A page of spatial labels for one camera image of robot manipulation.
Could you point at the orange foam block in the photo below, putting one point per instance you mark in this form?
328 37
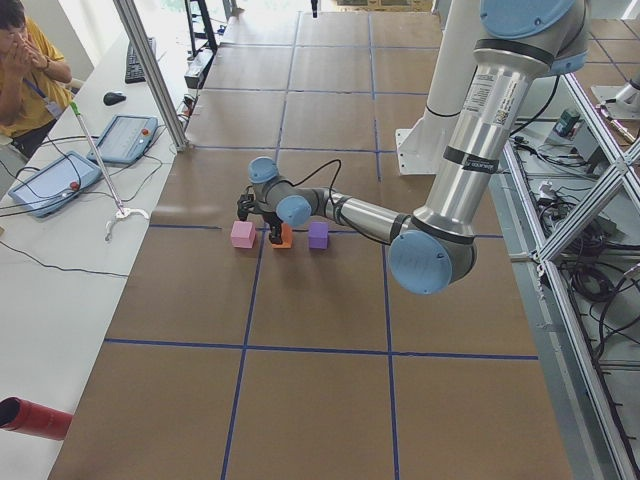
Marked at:
287 238

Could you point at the brown paper table cover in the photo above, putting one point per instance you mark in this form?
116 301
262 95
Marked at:
324 97

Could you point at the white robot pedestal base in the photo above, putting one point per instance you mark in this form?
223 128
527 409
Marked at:
420 149

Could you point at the far teach pendant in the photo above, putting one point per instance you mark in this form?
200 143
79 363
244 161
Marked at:
125 138

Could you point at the purple foam block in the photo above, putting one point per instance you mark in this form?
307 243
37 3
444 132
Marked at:
318 235

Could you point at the white grabber stick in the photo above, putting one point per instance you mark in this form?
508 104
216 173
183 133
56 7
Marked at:
122 212

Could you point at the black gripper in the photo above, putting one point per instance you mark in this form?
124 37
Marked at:
272 220

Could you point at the red bottle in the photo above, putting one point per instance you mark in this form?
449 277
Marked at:
29 418

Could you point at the teach pendant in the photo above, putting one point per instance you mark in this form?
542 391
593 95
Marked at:
55 185
125 138

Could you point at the black keyboard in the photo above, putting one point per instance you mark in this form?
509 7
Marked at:
134 72

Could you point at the aluminium frame post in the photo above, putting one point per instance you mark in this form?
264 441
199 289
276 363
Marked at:
136 33

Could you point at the blue tape strip left crosswise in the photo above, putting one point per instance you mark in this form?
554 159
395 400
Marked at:
323 350

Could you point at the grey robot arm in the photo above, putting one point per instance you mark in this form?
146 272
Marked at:
491 53

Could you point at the blue tape strip left lengthwise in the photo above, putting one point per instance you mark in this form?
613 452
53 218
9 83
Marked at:
243 354

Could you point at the pink foam block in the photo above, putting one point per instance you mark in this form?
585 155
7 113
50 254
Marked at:
243 234

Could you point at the black computer mouse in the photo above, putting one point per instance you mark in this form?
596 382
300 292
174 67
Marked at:
112 98

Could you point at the near teach pendant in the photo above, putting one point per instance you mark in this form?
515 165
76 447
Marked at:
55 185

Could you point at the person in yellow shirt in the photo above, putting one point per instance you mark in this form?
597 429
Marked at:
34 75

